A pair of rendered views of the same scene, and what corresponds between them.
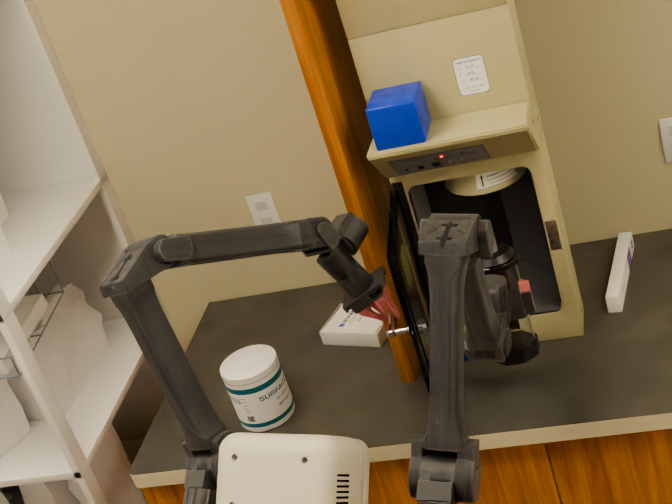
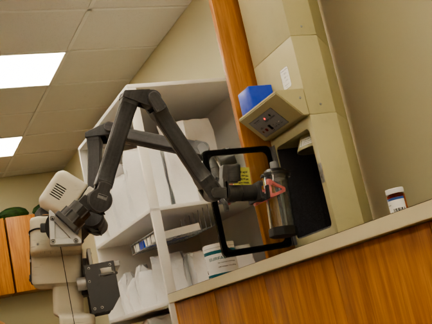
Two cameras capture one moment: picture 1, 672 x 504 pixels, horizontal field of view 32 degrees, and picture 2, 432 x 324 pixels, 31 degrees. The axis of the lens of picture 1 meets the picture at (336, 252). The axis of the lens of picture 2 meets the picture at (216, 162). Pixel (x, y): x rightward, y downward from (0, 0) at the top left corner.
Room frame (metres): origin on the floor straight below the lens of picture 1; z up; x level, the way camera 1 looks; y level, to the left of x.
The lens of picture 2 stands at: (0.05, -2.13, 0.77)
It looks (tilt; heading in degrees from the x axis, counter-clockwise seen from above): 12 degrees up; 46
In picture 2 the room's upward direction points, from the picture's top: 12 degrees counter-clockwise
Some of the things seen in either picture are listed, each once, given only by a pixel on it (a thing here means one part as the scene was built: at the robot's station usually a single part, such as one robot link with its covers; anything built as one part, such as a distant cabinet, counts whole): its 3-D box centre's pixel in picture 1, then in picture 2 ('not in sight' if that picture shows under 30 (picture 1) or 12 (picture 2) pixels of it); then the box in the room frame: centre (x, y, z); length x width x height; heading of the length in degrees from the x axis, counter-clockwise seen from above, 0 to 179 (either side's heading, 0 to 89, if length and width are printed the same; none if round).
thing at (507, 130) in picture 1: (453, 150); (272, 116); (2.15, -0.29, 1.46); 0.32 x 0.11 x 0.10; 71
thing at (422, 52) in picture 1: (476, 168); (323, 146); (2.32, -0.34, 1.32); 0.32 x 0.25 x 0.77; 71
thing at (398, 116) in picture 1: (398, 115); (256, 100); (2.18, -0.20, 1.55); 0.10 x 0.10 x 0.09; 71
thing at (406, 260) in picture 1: (416, 302); (247, 199); (2.09, -0.12, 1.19); 0.30 x 0.01 x 0.40; 167
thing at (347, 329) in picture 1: (360, 324); not in sight; (2.46, 0.00, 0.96); 0.16 x 0.12 x 0.04; 54
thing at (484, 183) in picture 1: (482, 164); (318, 141); (2.29, -0.36, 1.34); 0.18 x 0.18 x 0.05
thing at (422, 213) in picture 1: (489, 220); (330, 180); (2.32, -0.34, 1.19); 0.26 x 0.24 x 0.35; 71
